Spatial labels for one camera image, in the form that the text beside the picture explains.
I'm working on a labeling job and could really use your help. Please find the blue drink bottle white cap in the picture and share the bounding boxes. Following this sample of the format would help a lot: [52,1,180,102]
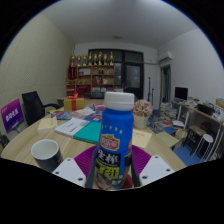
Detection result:
[94,91,136,191]

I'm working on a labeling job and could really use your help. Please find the teal book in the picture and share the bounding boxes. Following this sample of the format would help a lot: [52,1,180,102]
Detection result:
[72,120,103,145]

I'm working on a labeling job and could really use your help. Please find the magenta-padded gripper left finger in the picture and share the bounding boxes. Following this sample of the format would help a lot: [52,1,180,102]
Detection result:
[52,144,98,190]

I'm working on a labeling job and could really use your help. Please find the purple sign board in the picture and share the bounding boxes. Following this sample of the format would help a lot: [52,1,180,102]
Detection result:
[0,98,25,134]

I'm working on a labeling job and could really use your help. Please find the pale yellow envelope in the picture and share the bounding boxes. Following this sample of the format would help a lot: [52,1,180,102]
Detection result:
[131,128,153,150]

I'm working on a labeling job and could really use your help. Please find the wooden side desk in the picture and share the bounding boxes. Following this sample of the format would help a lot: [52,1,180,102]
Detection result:
[171,99,224,161]

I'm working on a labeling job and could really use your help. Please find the blue and red book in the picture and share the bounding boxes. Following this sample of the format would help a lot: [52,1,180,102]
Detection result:
[83,111,105,123]

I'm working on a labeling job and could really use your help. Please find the yellow gift box red ribbon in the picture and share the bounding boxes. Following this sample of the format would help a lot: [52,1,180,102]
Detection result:
[63,92,86,112]

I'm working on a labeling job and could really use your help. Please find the black office chair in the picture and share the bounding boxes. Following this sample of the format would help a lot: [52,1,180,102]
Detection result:
[21,90,63,127]

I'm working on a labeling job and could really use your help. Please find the white round stool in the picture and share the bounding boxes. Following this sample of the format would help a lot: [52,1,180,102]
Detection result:
[199,133,215,163]

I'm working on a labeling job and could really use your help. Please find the brown wooden stool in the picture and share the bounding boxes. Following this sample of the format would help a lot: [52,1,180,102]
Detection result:
[186,124,206,148]

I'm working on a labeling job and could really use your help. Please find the wooden shelf unit with trophies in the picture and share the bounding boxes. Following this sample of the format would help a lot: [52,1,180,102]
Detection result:
[65,51,116,98]

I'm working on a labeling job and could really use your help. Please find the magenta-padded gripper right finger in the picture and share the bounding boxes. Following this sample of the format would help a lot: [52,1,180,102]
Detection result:
[130,145,176,188]

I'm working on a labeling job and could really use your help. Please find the black tripod stand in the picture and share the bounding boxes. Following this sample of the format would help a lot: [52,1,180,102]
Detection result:
[146,76,156,101]

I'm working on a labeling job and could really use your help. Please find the dark framed glass door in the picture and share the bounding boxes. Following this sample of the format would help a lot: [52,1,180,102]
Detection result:
[87,48,145,100]

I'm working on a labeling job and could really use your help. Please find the pale yellow notebook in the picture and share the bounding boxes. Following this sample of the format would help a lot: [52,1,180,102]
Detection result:
[37,116,58,134]

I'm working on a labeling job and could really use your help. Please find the black cup white inside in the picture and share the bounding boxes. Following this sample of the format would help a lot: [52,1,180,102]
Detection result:
[30,138,64,174]

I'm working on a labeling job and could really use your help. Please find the black computer monitor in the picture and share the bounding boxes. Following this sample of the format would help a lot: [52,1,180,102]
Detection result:
[174,86,189,102]

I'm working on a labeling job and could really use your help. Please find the pink flowers in white pot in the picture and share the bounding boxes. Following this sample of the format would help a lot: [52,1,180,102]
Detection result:
[132,98,154,130]

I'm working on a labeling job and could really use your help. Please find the pink flat box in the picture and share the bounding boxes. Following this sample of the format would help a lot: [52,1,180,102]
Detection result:
[92,103,107,112]

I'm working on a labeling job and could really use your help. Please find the white wall air conditioner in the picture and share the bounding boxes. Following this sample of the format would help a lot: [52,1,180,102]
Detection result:
[157,50,174,64]

